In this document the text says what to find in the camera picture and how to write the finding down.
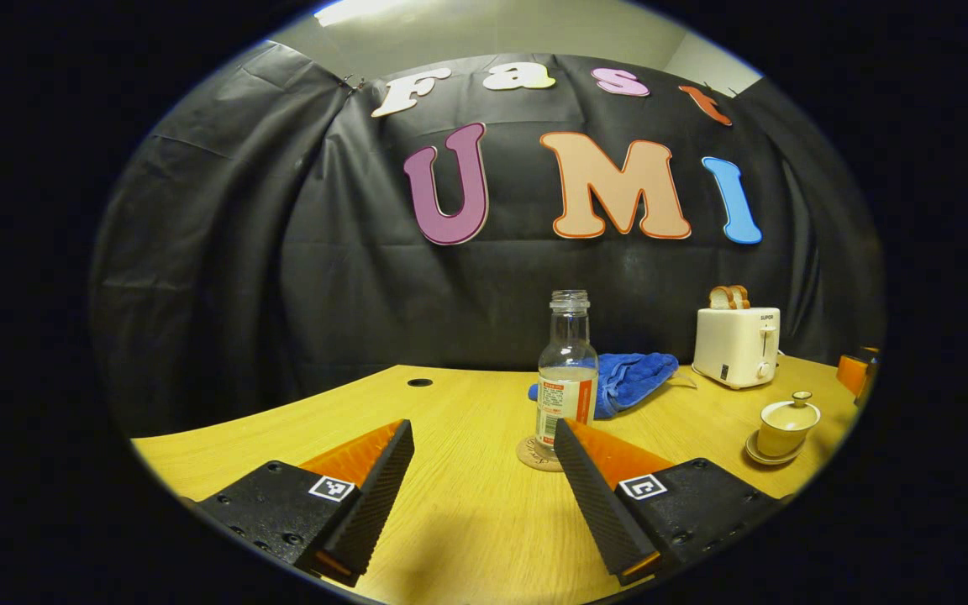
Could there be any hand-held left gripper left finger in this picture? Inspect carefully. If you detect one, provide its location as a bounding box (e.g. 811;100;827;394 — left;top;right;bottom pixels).
197;418;415;587

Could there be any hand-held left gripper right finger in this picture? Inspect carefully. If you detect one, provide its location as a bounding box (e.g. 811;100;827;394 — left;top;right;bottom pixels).
553;418;783;587

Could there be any round wooden coaster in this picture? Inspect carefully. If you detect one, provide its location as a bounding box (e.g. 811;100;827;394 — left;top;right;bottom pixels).
516;433;570;473

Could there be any white ceramic teacup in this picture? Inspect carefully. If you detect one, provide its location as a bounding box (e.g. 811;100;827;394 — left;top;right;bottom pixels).
756;412;819;459

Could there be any clear glass water bottle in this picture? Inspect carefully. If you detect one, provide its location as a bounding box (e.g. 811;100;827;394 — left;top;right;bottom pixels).
536;290;600;459

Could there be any blue towel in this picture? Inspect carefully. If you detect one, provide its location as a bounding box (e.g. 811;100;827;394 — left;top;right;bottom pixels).
528;352;680;420

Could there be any white toaster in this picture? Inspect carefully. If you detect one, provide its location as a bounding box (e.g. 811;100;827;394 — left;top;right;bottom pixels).
692;307;781;390

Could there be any white ceramic saucer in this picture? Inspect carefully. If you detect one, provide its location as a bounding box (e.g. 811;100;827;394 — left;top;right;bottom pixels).
744;430;808;466

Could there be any black backdrop cloth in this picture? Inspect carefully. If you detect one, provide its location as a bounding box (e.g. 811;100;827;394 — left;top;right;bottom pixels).
89;38;885;438

